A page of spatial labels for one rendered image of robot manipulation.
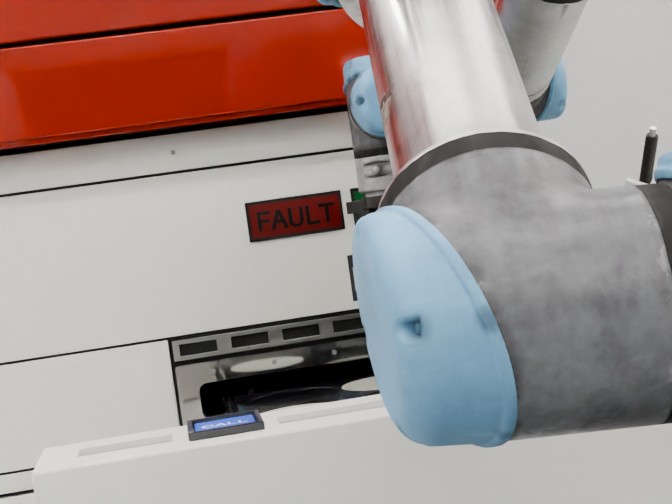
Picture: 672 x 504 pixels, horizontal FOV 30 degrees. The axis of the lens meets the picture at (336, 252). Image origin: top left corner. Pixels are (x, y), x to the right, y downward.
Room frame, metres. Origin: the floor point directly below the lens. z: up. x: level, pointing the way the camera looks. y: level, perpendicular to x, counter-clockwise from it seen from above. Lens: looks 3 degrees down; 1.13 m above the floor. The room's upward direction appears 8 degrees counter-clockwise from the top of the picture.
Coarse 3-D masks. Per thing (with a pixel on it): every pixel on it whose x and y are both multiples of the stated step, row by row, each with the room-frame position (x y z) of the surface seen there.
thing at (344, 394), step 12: (312, 384) 1.48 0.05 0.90; (324, 384) 1.47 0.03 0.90; (336, 384) 1.46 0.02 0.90; (240, 396) 1.46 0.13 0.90; (252, 396) 1.45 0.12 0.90; (264, 396) 1.45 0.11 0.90; (276, 396) 1.43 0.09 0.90; (288, 396) 1.42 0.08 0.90; (300, 396) 1.41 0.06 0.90; (312, 396) 1.40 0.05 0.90; (324, 396) 1.39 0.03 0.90; (336, 396) 1.37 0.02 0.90; (348, 396) 1.36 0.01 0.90; (360, 396) 1.35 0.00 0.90; (240, 408) 1.38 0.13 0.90; (252, 408) 1.37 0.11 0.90; (264, 408) 1.36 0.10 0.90; (276, 408) 1.35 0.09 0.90
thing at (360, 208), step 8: (360, 200) 1.41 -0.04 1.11; (368, 200) 1.39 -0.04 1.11; (376, 200) 1.38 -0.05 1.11; (352, 208) 1.41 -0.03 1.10; (360, 208) 1.41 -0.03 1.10; (368, 208) 1.41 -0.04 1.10; (376, 208) 1.41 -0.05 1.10; (360, 216) 1.41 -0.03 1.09; (352, 256) 1.40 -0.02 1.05; (352, 264) 1.40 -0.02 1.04; (352, 272) 1.40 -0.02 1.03; (352, 280) 1.40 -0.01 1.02; (352, 288) 1.40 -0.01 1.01
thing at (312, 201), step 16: (256, 208) 1.52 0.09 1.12; (272, 208) 1.52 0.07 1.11; (288, 208) 1.52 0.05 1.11; (304, 208) 1.53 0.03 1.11; (320, 208) 1.53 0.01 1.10; (336, 208) 1.53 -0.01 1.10; (256, 224) 1.52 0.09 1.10; (272, 224) 1.52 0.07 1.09; (288, 224) 1.52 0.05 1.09; (304, 224) 1.53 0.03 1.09; (320, 224) 1.53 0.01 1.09; (336, 224) 1.53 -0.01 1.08
